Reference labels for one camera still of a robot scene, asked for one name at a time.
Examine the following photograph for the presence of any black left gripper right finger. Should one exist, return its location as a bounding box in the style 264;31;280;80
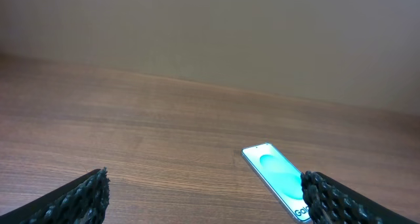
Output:
301;171;415;224

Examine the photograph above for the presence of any cyan screen smartphone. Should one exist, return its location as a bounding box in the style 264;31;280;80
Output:
241;143;311;223

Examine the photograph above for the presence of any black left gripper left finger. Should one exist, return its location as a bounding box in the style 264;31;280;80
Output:
1;168;110;224

